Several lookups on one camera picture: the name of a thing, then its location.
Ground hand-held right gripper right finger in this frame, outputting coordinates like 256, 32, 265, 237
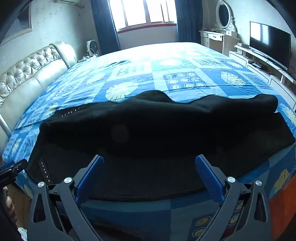
195, 155, 270, 241

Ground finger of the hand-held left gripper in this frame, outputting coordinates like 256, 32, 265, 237
0, 159, 28, 175

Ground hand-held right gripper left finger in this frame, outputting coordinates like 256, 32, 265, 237
27, 155, 104, 241

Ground black pants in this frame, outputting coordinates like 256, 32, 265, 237
24, 90, 294, 202

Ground person's left hand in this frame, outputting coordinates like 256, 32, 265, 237
3, 187, 18, 224

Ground beige tufted leather headboard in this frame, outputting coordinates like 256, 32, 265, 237
0, 41, 78, 139

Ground blue leaf-print bed sheet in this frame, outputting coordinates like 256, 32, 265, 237
0, 42, 296, 241

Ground white television stand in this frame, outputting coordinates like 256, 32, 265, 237
229, 43, 296, 93

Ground white desk fan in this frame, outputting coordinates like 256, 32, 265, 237
86, 40, 100, 57

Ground white dressing table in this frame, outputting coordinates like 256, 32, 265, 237
199, 29, 240, 55

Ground black flat-screen television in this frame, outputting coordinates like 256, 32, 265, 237
249, 21, 291, 70

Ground blue curtain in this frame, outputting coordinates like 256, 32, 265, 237
90, 0, 121, 55
174, 0, 204, 44

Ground white oval vanity mirror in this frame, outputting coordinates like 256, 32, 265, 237
215, 0, 237, 32

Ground bay window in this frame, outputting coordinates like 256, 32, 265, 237
109, 0, 177, 32

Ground framed wall picture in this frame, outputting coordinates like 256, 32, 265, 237
2, 5, 33, 43

